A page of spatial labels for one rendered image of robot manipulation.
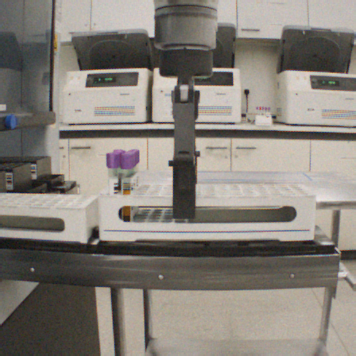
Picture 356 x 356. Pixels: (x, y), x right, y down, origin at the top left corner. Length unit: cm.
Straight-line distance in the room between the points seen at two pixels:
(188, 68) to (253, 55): 301
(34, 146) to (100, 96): 178
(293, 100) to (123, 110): 107
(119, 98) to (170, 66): 237
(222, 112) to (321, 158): 70
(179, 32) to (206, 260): 30
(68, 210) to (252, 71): 305
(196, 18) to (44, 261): 39
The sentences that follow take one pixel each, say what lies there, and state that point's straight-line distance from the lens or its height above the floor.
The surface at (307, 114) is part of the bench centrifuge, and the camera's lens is 304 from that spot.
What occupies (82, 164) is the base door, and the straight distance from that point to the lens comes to 307.
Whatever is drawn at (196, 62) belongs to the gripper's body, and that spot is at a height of 106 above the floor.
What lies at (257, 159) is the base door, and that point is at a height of 69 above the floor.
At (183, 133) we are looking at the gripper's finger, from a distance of 59.
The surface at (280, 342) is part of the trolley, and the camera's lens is 152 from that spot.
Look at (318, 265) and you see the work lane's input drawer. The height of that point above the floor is 79.
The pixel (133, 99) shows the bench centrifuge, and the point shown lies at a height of 106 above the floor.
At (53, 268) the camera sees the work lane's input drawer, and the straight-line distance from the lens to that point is 67.
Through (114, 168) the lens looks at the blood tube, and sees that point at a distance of 64.
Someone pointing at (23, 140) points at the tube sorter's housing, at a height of 92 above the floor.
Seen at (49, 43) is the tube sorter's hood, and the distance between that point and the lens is 125.
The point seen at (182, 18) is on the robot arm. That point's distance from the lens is 64.
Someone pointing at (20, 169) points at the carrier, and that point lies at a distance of 104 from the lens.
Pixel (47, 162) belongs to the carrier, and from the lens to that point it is 122.
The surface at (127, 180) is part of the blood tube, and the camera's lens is 64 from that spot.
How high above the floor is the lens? 100
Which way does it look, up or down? 8 degrees down
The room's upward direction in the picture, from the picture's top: straight up
